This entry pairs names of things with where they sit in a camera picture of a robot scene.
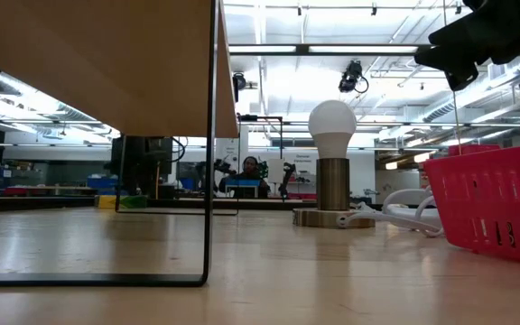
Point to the red storage bin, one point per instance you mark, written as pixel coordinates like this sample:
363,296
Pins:
472,149

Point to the black overhead camera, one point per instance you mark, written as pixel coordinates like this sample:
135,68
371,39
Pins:
350,77

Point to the blue panel on stand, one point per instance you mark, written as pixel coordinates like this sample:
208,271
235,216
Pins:
242,183

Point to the wooden shelf riser black legs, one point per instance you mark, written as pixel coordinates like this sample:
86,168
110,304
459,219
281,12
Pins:
106,58

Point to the brass lamp with white bulb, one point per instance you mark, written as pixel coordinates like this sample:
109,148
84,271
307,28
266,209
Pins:
332,122

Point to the person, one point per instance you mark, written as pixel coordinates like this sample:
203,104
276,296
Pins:
247,173

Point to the black background robot arm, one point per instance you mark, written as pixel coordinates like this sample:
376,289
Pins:
287,178
221,167

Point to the yellow green crayon box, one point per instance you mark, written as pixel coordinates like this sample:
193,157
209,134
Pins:
129,201

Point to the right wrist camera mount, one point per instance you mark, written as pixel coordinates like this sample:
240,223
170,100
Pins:
454,63

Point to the blue storage bin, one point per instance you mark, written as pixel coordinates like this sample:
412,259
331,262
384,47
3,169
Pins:
102,182

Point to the black table frame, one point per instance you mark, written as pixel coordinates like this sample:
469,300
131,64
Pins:
264,204

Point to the red plastic basket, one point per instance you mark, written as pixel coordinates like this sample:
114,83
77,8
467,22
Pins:
490,203

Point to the white sign board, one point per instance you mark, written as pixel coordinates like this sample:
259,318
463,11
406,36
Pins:
275,170

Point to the black monitor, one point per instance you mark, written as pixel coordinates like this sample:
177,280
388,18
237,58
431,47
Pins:
115,155

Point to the black ceiling spotlight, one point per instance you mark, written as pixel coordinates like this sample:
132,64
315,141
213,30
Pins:
238,81

